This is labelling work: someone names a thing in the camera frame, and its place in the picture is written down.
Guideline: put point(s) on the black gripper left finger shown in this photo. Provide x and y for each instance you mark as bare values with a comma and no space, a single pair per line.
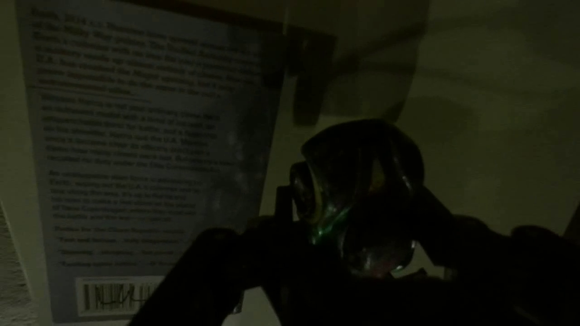
201,273

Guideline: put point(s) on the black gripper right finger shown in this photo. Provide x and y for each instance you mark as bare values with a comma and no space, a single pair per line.
527,273

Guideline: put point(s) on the white lattice cabinet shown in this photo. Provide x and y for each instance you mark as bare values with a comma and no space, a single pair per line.
483,121

